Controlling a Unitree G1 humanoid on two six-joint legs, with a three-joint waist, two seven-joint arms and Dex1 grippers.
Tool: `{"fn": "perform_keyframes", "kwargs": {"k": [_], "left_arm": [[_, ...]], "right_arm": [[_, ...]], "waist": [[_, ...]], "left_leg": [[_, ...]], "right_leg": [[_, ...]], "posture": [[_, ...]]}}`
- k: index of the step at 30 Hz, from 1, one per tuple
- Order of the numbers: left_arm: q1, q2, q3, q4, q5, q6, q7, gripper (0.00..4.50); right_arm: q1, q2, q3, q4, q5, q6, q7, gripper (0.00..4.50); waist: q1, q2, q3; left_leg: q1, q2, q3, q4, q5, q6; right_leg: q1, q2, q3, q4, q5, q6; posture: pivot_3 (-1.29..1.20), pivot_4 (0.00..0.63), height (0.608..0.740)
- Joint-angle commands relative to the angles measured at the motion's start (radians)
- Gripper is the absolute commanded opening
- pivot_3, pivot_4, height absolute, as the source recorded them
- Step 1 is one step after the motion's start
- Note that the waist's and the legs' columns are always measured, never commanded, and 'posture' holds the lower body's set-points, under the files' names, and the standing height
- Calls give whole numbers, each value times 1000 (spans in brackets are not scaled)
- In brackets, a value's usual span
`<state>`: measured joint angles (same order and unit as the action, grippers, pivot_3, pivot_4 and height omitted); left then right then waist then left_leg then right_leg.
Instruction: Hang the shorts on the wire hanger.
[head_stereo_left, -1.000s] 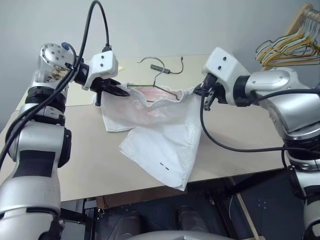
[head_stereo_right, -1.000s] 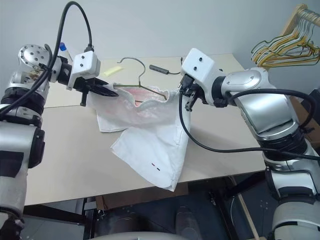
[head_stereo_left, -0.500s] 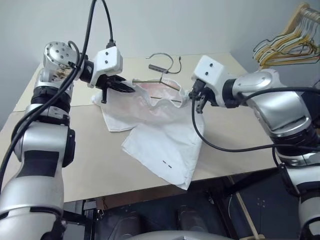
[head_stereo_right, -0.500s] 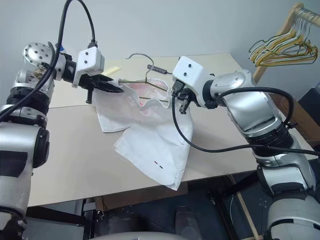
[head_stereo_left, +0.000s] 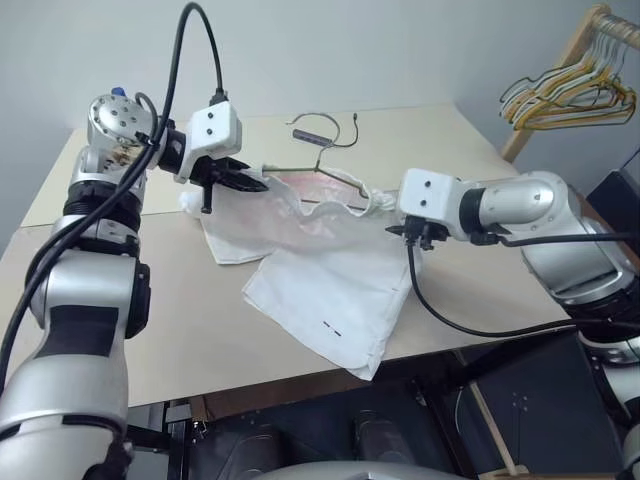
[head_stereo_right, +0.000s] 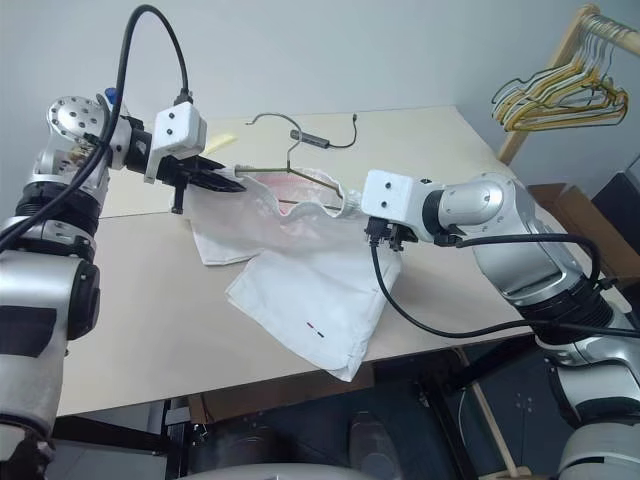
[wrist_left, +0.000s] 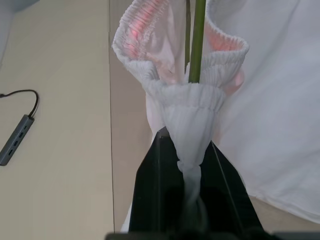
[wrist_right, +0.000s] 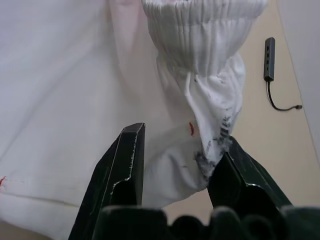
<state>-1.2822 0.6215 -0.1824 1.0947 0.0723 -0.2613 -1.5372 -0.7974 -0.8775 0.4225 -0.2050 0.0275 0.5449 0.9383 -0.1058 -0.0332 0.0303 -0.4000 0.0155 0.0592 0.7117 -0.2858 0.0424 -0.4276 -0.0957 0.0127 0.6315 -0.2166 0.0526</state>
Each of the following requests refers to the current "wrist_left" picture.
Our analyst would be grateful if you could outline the white elastic-waist shorts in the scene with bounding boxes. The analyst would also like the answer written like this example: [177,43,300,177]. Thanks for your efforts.
[111,0,320,235]

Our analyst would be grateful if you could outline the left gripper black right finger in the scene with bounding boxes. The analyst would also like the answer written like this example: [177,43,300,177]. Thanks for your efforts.
[199,140,266,235]

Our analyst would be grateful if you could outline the green wire hanger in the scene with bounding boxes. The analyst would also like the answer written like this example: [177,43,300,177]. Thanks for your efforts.
[184,0,208,84]

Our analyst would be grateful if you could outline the grey USB hub with cable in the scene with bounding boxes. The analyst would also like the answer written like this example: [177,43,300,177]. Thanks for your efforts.
[0,89,40,167]

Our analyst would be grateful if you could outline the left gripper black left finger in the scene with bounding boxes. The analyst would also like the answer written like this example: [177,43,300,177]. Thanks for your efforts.
[128,125,191,235]

